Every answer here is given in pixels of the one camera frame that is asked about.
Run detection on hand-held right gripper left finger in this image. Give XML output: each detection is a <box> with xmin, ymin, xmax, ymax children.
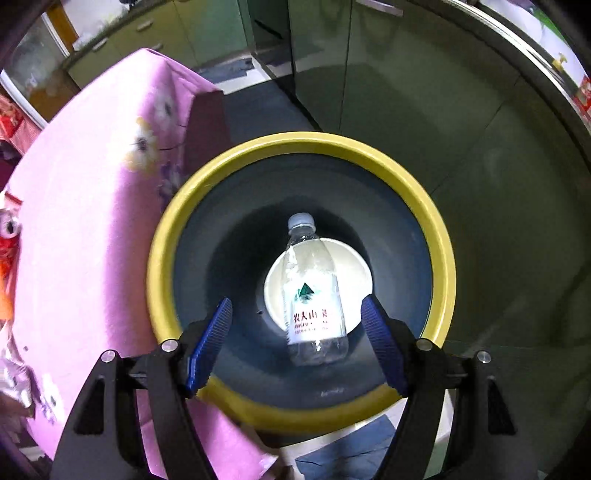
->
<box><xmin>48</xmin><ymin>296</ymin><xmax>234</xmax><ymax>480</ymax></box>

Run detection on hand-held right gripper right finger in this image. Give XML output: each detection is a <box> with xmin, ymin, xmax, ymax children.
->
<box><xmin>360</xmin><ymin>294</ymin><xmax>539</xmax><ymax>480</ymax></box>

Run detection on white paper bowl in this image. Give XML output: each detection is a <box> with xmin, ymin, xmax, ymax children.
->
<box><xmin>263</xmin><ymin>237</ymin><xmax>371</xmax><ymax>335</ymax></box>

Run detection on clear plastic water bottle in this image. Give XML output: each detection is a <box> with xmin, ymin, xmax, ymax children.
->
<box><xmin>283</xmin><ymin>212</ymin><xmax>348</xmax><ymax>367</ymax></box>

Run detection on yellow rimmed grey bin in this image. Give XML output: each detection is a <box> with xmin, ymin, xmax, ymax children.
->
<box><xmin>147</xmin><ymin>131</ymin><xmax>458</xmax><ymax>437</ymax></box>

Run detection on pink floral cloth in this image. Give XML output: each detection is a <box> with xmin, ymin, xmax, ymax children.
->
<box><xmin>0</xmin><ymin>46</ymin><xmax>282</xmax><ymax>480</ymax></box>

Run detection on crumpled white paper wrapper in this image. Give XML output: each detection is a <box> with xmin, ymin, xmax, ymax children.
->
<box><xmin>0</xmin><ymin>323</ymin><xmax>40</xmax><ymax>418</ymax></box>

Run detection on red orange printed packet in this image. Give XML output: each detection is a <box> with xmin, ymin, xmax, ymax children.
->
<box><xmin>0</xmin><ymin>208</ymin><xmax>23</xmax><ymax>321</ymax></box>

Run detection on dark green base cabinets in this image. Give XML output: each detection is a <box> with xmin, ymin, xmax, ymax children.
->
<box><xmin>286</xmin><ymin>0</ymin><xmax>591</xmax><ymax>480</ymax></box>

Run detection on red printed box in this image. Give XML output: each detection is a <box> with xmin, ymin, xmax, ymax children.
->
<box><xmin>0</xmin><ymin>95</ymin><xmax>43</xmax><ymax>145</ymax></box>

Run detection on light green drawer cabinet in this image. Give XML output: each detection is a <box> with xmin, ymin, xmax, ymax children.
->
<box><xmin>62</xmin><ymin>0</ymin><xmax>252</xmax><ymax>88</ymax></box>

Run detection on dark kitchen countertop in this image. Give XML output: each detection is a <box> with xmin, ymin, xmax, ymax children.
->
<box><xmin>443</xmin><ymin>0</ymin><xmax>591</xmax><ymax>153</ymax></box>

